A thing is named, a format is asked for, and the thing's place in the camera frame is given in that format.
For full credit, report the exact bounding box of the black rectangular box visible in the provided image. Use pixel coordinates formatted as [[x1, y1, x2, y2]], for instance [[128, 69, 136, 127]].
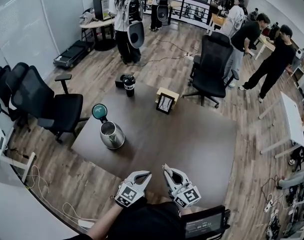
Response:
[[114, 72, 132, 89]]

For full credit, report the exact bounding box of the light wooden box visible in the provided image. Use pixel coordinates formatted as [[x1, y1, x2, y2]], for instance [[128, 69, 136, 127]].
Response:
[[154, 86, 180, 110]]

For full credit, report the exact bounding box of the steel electric kettle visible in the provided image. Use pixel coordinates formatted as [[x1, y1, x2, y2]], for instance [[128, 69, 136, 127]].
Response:
[[91, 103, 126, 151]]

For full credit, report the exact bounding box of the white power strip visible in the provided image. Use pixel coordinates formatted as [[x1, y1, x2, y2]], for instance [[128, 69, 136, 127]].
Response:
[[78, 220, 95, 229]]

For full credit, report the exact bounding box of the black bottle white label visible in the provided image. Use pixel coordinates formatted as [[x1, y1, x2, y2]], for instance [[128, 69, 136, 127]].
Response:
[[122, 74, 137, 98]]

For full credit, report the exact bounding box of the person's left forearm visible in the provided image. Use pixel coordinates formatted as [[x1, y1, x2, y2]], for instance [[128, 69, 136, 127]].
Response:
[[84, 203, 123, 240]]

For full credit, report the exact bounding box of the grey shell backpack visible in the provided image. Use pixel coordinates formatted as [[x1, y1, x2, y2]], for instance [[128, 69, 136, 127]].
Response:
[[126, 0, 146, 49], [156, 0, 174, 24]]

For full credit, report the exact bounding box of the black mini fridge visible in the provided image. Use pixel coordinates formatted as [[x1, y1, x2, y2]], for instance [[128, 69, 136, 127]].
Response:
[[93, 0, 115, 22]]

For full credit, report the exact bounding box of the black picture frame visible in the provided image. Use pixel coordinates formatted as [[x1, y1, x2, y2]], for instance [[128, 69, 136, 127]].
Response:
[[155, 92, 176, 116]]

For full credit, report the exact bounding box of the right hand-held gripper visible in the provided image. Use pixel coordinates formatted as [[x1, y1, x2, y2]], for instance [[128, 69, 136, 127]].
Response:
[[163, 167, 202, 209]]

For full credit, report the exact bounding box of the person's black shirt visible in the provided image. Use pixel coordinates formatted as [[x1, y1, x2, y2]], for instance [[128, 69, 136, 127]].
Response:
[[74, 196, 185, 240]]

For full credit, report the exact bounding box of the pile of grey clothes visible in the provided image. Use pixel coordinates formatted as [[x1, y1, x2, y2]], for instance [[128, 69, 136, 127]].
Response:
[[78, 8, 98, 25]]

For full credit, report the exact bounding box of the small white table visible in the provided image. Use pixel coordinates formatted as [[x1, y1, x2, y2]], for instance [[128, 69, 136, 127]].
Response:
[[254, 35, 277, 61]]

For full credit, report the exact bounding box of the white cable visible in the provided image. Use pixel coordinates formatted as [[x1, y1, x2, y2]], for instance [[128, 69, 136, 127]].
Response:
[[25, 165, 99, 225]]

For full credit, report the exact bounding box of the black walking pad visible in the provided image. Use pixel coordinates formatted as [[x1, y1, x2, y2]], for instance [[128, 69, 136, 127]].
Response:
[[53, 40, 95, 70]]

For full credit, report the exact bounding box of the round wooden table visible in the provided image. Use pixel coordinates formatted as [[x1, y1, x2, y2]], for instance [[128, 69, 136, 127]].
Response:
[[79, 17, 117, 52]]

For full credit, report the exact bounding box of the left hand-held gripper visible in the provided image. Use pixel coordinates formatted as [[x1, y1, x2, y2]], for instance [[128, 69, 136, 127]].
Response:
[[114, 170, 153, 208]]

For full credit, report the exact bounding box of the black chest monitor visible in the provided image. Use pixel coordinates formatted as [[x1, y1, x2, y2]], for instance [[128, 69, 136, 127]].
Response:
[[180, 205, 231, 240]]

